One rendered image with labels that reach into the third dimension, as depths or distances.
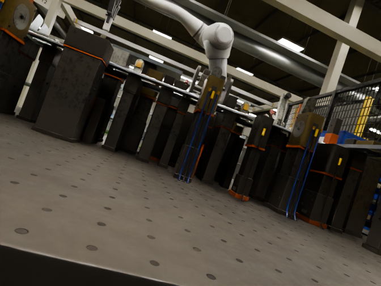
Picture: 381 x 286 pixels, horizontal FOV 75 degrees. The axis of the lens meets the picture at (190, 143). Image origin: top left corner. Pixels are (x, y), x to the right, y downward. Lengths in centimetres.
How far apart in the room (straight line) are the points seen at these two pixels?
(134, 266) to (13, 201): 13
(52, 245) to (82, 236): 3
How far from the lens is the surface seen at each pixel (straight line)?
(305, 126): 89
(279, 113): 127
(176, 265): 23
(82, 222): 26
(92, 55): 84
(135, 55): 132
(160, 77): 114
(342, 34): 481
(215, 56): 138
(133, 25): 734
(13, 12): 93
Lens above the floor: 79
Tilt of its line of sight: 2 degrees up
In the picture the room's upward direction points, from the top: 19 degrees clockwise
